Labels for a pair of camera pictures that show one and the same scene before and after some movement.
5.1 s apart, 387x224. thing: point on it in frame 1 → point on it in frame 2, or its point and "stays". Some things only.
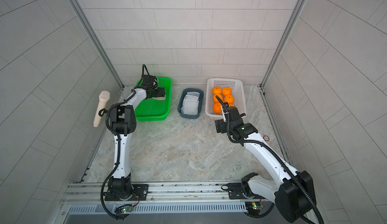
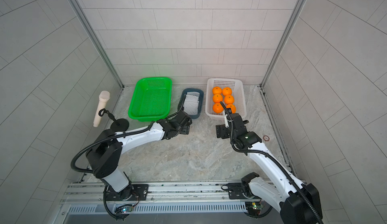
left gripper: x=159 y=93 → x=186 y=130
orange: x=216 y=90 stays
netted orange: x=217 y=107 stays
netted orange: x=229 y=99 stays
